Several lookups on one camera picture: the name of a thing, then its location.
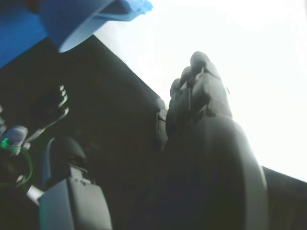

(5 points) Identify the blue snack packet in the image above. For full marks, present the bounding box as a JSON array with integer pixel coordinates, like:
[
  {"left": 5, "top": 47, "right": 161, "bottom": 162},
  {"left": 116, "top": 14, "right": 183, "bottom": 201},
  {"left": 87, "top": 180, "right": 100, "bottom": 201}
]
[{"left": 92, "top": 0, "right": 154, "bottom": 23}]

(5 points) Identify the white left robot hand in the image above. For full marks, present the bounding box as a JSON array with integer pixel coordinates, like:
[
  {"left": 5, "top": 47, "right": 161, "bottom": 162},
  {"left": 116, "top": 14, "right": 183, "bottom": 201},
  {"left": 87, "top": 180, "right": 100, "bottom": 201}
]
[{"left": 39, "top": 50, "right": 269, "bottom": 230}]

